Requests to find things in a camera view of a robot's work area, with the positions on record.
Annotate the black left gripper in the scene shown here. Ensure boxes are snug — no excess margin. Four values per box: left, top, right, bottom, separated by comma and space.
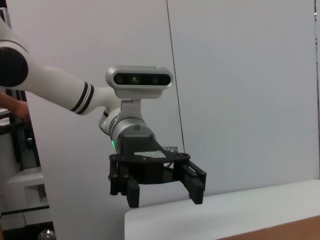
107, 135, 208, 208

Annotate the brown cardboard box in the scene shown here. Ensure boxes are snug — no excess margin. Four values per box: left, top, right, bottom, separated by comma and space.
216, 216, 320, 240

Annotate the bare person hand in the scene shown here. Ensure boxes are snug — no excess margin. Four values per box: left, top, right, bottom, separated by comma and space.
0, 90, 30, 121

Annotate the round shiny metal knob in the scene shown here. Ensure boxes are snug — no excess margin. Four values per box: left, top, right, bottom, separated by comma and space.
37, 228, 56, 240

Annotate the grey equipment rack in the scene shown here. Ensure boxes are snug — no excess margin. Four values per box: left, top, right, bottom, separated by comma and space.
0, 86, 55, 232

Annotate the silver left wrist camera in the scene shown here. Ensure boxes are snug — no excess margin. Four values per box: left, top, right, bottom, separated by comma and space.
104, 65, 174, 121

